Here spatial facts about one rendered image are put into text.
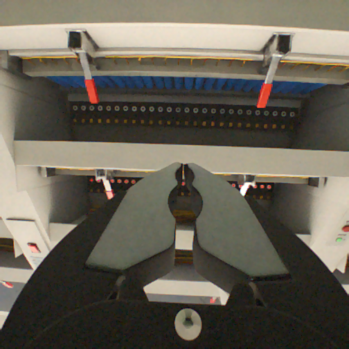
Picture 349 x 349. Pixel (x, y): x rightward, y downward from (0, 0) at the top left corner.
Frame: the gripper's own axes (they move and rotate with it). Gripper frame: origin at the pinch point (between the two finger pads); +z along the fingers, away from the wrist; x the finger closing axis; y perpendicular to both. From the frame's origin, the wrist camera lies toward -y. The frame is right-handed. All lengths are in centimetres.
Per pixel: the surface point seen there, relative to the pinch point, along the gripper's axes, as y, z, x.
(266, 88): -3.8, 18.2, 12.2
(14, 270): 46, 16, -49
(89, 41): -9.1, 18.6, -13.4
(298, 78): -5.2, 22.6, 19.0
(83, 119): 4.8, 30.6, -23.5
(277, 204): 29, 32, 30
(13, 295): 72, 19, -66
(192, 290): 48, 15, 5
